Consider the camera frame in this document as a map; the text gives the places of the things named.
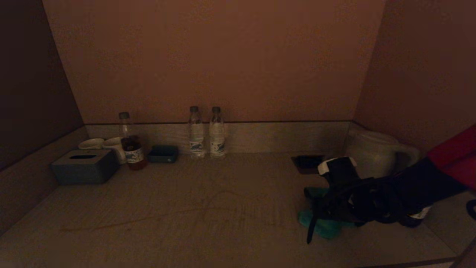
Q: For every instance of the blue-grey tissue box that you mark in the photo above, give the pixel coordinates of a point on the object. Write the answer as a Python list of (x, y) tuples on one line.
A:
[(84, 171)]

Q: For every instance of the small teal tray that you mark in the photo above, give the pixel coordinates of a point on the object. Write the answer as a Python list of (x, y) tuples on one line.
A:
[(163, 154)]

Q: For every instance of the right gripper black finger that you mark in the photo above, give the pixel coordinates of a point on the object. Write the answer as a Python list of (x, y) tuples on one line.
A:
[(314, 192)]

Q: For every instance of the amber tea bottle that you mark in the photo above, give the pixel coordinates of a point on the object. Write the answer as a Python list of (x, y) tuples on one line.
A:
[(133, 153)]

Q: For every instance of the green cloth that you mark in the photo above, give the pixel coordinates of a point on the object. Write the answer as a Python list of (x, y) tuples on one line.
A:
[(329, 229)]

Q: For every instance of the clear water bottle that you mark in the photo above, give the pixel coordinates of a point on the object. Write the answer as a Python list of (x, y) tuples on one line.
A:
[(216, 139), (195, 137)]

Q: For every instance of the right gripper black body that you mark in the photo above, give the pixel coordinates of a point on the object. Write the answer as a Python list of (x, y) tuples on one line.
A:
[(364, 203)]

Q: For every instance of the black socket panel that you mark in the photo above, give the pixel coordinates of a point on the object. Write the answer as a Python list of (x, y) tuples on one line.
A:
[(306, 163)]

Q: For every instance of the dark drink bottle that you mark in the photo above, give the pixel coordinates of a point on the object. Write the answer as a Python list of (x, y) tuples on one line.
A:
[(416, 219)]

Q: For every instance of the white electric kettle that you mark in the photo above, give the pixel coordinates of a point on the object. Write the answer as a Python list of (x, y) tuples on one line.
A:
[(375, 154)]

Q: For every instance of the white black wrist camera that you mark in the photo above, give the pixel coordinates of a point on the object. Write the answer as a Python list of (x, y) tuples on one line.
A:
[(336, 169)]

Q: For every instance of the white cup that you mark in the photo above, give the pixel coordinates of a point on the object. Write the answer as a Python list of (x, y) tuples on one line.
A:
[(91, 144)]

